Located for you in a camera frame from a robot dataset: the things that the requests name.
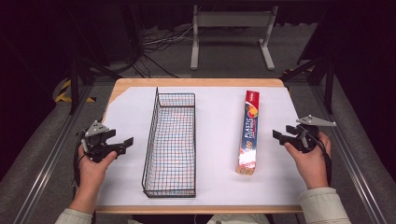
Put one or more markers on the black tripod stand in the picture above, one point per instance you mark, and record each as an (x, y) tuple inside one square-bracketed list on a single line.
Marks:
[(74, 81), (328, 81)]

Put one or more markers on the plastic wrap box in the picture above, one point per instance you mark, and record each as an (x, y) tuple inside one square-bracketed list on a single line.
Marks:
[(249, 137)]

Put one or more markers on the yellow black hazard tape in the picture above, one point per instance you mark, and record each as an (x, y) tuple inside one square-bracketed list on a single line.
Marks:
[(63, 93)]

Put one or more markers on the person's left hand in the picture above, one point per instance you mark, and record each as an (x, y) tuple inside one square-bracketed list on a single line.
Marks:
[(93, 174)]

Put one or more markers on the aluminium rail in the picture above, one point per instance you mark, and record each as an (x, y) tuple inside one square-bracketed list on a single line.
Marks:
[(46, 168), (351, 161)]

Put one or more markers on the grey metal stand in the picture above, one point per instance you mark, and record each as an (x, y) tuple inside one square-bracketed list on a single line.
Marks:
[(233, 19)]

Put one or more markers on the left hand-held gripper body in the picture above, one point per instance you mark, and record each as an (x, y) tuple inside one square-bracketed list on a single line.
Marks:
[(95, 146)]

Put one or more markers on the person's right hand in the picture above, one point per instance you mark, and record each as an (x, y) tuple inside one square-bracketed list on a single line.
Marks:
[(311, 168)]

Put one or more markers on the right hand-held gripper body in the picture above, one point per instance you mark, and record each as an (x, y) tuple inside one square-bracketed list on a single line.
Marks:
[(306, 137)]

